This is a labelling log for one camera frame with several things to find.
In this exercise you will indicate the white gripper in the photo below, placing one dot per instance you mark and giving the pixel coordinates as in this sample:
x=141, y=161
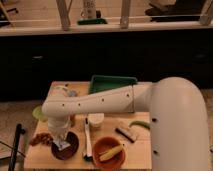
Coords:
x=59, y=127

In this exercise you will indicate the dark purple bowl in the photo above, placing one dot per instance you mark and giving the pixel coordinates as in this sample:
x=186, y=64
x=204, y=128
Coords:
x=71, y=147

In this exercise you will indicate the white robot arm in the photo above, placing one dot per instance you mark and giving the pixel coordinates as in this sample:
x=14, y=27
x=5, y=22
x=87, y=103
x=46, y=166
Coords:
x=178, y=119

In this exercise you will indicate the orange bowl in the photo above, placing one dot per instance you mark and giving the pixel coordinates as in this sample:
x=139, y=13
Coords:
x=101, y=146

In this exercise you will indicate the light green cup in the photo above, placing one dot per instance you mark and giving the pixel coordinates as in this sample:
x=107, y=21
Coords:
x=38, y=114

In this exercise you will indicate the blue small object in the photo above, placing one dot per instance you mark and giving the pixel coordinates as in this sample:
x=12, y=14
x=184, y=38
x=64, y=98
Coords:
x=72, y=93

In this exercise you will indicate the white cup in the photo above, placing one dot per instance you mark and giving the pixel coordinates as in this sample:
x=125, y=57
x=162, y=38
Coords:
x=96, y=120

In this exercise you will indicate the black pole stand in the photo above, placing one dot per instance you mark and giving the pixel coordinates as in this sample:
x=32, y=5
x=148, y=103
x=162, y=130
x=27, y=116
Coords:
x=18, y=133

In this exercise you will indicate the metal spoon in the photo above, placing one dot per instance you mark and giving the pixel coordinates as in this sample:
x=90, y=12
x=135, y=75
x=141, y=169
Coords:
x=62, y=87

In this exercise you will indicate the yellow banana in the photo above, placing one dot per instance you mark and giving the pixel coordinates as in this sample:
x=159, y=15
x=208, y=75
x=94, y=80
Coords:
x=108, y=154

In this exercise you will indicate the green tray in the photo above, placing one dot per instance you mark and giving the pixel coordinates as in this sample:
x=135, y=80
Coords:
x=100, y=83

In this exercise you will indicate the wooden block brush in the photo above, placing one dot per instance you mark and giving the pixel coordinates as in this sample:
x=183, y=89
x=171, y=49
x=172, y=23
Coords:
x=127, y=132

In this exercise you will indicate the green chili pepper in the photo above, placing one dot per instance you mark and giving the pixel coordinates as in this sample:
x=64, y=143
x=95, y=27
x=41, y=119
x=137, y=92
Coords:
x=140, y=123

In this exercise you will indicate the green plate on shelf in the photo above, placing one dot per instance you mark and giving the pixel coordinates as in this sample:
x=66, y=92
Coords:
x=92, y=21

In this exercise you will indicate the white bottle on shelf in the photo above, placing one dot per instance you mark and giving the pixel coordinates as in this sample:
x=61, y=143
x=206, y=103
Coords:
x=89, y=9

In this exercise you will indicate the white handled brush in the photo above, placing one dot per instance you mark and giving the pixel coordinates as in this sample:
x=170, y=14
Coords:
x=87, y=155

